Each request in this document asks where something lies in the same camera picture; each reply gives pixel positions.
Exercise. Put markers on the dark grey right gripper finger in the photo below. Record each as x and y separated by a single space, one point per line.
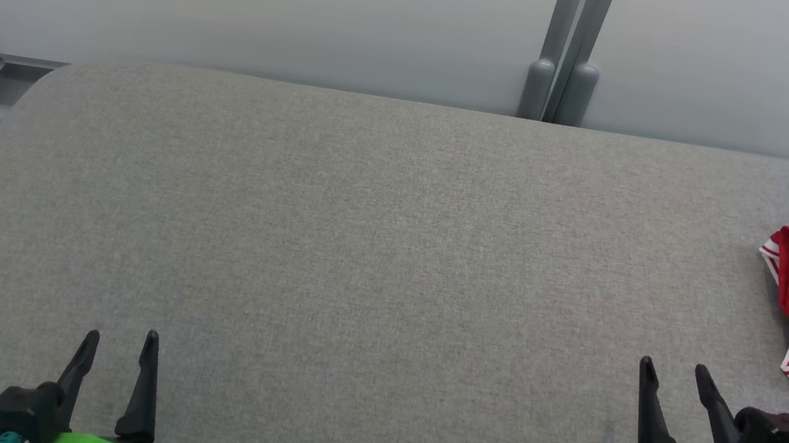
654 428
719 415

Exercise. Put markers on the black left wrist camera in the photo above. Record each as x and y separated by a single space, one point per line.
18 411

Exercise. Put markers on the grey partition post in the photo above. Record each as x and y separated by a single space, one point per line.
579 93
537 86

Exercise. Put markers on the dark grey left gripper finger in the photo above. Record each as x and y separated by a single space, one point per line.
140 402
77 373

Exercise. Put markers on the teal left camera connector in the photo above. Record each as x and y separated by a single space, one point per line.
8 439

